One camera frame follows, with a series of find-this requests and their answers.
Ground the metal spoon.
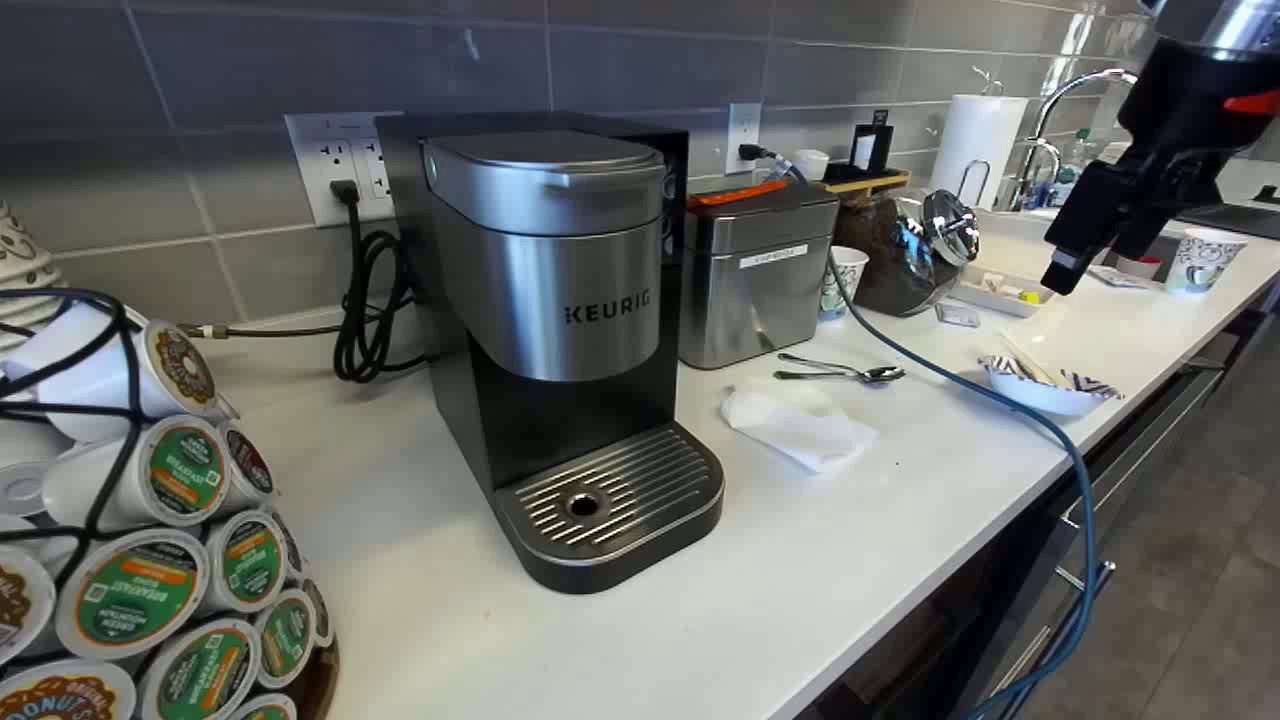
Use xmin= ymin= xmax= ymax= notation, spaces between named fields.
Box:
xmin=772 ymin=361 xmax=907 ymax=392
xmin=775 ymin=350 xmax=873 ymax=377

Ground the black power cord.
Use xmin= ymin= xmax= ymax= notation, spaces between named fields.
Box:
xmin=327 ymin=176 xmax=430 ymax=390

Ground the coffee jar with chrome lid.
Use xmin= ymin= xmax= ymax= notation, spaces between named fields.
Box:
xmin=834 ymin=189 xmax=984 ymax=319

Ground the dark kitchen cabinet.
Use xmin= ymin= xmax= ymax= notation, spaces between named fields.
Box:
xmin=795 ymin=297 xmax=1280 ymax=720

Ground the white foam tray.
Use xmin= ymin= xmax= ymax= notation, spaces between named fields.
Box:
xmin=930 ymin=272 xmax=1056 ymax=326

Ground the blue cable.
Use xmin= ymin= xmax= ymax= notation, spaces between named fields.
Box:
xmin=779 ymin=159 xmax=1118 ymax=720

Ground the black wire pod carousel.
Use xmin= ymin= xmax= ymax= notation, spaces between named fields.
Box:
xmin=0 ymin=283 xmax=343 ymax=720

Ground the white paper towel roll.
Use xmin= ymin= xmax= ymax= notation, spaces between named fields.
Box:
xmin=928 ymin=94 xmax=1034 ymax=214

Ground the green label coffee pod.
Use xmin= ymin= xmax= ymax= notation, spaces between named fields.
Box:
xmin=202 ymin=509 xmax=301 ymax=616
xmin=44 ymin=414 xmax=236 ymax=533
xmin=250 ymin=585 xmax=320 ymax=694
xmin=51 ymin=528 xmax=210 ymax=665
xmin=137 ymin=616 xmax=265 ymax=720

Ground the chrome faucet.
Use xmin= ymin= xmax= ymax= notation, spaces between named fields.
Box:
xmin=1011 ymin=66 xmax=1141 ymax=214

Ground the white paper napkin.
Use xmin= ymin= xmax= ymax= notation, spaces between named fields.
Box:
xmin=716 ymin=380 xmax=878 ymax=479

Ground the silver metal box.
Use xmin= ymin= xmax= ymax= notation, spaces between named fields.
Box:
xmin=674 ymin=176 xmax=842 ymax=372

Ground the silver black Keurig coffee maker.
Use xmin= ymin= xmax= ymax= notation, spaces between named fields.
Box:
xmin=377 ymin=112 xmax=726 ymax=595

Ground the brown label coffee pod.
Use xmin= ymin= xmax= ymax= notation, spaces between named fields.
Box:
xmin=0 ymin=655 xmax=141 ymax=720
xmin=216 ymin=421 xmax=279 ymax=509
xmin=0 ymin=541 xmax=60 ymax=669
xmin=126 ymin=315 xmax=222 ymax=415

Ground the small black dispenser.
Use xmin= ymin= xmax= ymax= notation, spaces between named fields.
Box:
xmin=849 ymin=118 xmax=895 ymax=176

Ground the small white wall outlet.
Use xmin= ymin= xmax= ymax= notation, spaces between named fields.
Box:
xmin=721 ymin=101 xmax=767 ymax=176

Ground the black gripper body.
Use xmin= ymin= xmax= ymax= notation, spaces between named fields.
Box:
xmin=1083 ymin=123 xmax=1211 ymax=252

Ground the orange packet strip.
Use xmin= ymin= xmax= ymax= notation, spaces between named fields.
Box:
xmin=682 ymin=176 xmax=795 ymax=218

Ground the wooden board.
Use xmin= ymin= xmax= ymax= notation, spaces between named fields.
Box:
xmin=819 ymin=170 xmax=915 ymax=206

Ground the small white cup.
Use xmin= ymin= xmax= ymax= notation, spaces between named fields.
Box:
xmin=816 ymin=240 xmax=873 ymax=326

